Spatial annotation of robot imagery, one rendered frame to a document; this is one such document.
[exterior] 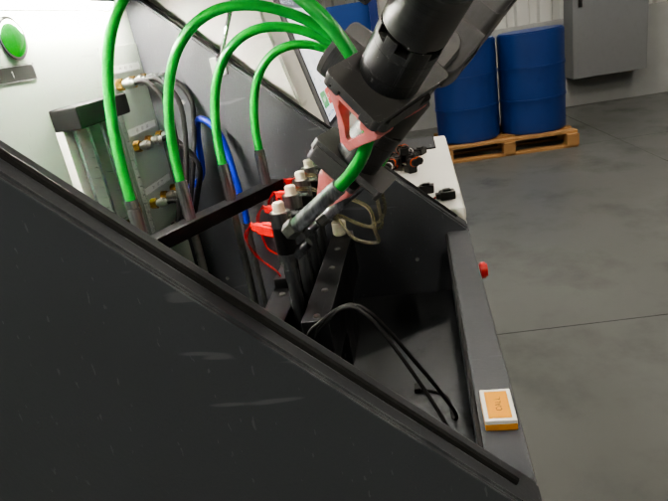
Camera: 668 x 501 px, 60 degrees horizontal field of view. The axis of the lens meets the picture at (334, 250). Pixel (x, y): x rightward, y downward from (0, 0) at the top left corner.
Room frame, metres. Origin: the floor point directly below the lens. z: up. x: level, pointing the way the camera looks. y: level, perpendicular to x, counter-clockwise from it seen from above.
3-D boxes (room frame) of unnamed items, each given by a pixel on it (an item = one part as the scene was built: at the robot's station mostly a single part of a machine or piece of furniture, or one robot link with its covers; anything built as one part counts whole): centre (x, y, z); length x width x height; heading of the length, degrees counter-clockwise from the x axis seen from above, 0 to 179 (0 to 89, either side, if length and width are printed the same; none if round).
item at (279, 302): (0.85, 0.04, 0.91); 0.34 x 0.10 x 0.15; 169
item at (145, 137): (1.01, 0.28, 1.20); 0.13 x 0.03 x 0.31; 169
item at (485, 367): (0.68, -0.17, 0.87); 0.62 x 0.04 x 0.16; 169
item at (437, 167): (1.39, -0.21, 0.96); 0.70 x 0.22 x 0.03; 169
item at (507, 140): (5.46, -1.77, 0.51); 1.20 x 0.85 x 1.02; 82
